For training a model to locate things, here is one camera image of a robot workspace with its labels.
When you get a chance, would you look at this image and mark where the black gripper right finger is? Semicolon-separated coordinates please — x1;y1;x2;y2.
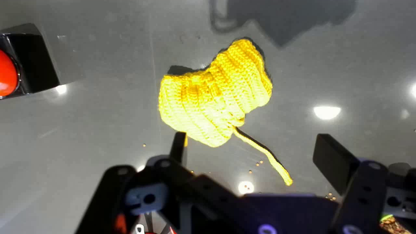
312;132;416;234

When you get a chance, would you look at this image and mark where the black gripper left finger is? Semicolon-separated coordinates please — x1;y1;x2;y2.
76;131;245;234

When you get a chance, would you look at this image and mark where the yellow crocheted cloth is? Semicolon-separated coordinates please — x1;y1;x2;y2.
158;37;295;187

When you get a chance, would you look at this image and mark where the red emergency stop button box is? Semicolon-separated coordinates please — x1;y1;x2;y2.
0;21;61;99

